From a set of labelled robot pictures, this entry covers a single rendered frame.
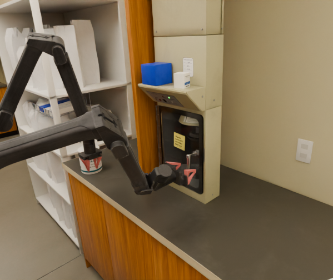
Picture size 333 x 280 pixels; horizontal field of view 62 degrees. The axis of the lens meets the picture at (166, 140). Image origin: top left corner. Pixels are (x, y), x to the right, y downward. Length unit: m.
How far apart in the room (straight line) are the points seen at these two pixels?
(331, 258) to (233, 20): 1.16
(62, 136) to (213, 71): 0.70
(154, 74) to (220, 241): 0.75
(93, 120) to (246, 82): 1.03
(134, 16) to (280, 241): 1.14
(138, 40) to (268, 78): 0.67
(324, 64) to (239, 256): 0.87
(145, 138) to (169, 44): 0.50
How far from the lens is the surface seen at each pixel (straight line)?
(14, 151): 0.79
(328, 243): 1.31
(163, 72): 1.26
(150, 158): 1.55
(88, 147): 1.40
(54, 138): 0.75
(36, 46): 1.15
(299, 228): 1.34
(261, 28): 1.52
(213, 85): 1.21
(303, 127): 1.48
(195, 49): 1.20
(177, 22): 1.27
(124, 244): 1.66
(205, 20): 1.16
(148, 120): 1.47
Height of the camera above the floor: 1.73
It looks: 21 degrees down
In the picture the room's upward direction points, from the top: 3 degrees counter-clockwise
